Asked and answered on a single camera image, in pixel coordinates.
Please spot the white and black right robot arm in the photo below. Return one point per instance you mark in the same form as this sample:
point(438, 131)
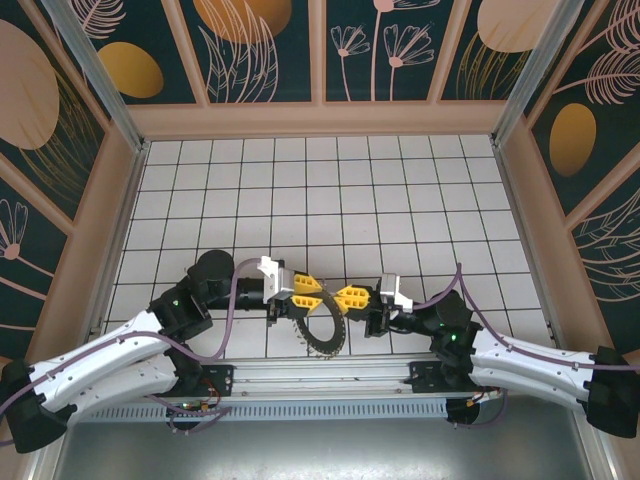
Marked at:
point(540, 365)

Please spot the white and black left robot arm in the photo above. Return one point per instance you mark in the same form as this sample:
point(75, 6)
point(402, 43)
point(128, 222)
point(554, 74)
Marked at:
point(90, 360)

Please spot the grey metal sheet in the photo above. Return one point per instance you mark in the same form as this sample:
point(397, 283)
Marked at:
point(320, 450)

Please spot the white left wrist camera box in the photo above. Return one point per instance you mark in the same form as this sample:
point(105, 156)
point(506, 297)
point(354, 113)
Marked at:
point(277, 280)

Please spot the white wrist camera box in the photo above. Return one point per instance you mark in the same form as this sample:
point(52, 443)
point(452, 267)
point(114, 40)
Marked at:
point(277, 280)
point(392, 290)

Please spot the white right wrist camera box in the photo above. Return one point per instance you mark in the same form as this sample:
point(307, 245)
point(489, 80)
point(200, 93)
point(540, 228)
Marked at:
point(392, 290)

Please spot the long aluminium base rail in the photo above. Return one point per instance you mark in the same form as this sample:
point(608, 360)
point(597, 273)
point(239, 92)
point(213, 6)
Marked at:
point(320, 372)

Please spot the aluminium table side rail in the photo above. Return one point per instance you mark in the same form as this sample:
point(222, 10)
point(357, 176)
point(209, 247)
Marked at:
point(521, 225)
point(125, 225)

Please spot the aluminium corner post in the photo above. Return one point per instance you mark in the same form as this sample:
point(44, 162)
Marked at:
point(535, 65)
point(95, 65)

